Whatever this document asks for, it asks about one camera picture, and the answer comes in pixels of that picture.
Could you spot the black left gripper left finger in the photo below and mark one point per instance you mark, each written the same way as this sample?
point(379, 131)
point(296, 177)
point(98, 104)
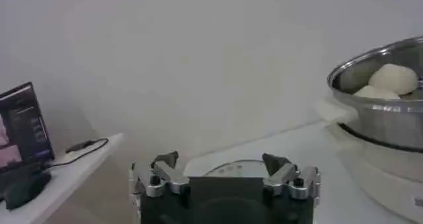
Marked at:
point(168, 177)

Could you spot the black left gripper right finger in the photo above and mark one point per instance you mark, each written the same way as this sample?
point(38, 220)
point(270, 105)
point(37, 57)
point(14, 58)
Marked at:
point(285, 177)

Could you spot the white steamed bun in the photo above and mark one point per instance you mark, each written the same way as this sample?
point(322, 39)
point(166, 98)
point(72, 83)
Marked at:
point(393, 78)
point(375, 93)

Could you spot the glass steamer lid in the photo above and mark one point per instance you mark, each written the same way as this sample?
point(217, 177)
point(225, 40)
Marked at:
point(231, 169)

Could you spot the white desk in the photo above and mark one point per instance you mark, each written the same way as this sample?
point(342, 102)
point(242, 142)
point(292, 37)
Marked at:
point(82, 166)

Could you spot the white electric cooker base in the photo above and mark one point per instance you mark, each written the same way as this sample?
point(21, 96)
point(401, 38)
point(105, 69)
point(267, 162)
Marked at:
point(380, 175)

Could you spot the small black adapter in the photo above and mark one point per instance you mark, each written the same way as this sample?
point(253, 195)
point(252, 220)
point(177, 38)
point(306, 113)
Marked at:
point(79, 146)

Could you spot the steel steamer basket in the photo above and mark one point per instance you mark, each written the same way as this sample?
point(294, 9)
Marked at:
point(383, 126)

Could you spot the black monitor stand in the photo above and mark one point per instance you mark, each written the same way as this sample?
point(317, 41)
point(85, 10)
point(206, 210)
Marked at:
point(24, 185)

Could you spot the black computer monitor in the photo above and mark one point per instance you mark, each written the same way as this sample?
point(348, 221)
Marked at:
point(23, 126)

